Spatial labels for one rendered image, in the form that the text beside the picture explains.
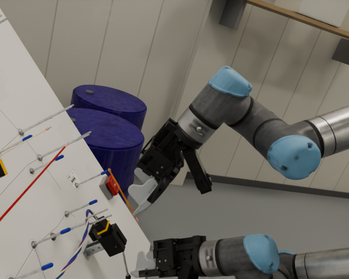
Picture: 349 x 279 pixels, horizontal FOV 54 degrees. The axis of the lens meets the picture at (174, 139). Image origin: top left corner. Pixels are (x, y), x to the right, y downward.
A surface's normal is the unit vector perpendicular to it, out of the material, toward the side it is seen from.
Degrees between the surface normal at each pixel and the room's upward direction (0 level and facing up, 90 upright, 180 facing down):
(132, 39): 90
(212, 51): 90
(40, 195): 46
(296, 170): 90
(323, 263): 60
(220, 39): 90
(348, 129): 67
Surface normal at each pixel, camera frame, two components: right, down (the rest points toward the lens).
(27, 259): 0.89, -0.41
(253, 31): 0.27, 0.44
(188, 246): -0.56, -0.25
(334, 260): -0.64, -0.55
